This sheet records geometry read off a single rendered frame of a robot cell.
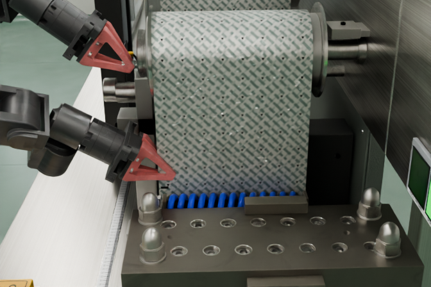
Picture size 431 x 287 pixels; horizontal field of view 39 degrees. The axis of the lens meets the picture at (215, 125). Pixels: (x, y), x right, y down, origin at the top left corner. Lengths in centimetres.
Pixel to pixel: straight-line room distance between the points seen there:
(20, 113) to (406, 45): 53
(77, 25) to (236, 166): 32
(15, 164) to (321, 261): 283
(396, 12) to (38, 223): 75
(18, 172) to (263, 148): 259
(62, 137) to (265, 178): 32
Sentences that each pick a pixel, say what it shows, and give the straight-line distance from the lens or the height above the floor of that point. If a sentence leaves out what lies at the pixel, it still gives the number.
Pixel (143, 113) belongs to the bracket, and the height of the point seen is 115.
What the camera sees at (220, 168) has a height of 108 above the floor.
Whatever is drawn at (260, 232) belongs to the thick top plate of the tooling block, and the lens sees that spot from 89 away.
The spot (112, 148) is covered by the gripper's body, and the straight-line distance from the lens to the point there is 92.
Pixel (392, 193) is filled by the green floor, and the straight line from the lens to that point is 315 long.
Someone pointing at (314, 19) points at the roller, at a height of 130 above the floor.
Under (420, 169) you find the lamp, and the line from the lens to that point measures 73.
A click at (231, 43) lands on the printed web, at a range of 88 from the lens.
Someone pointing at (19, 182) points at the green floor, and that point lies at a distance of 332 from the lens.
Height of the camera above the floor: 152
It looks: 23 degrees down
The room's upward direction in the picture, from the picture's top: 1 degrees counter-clockwise
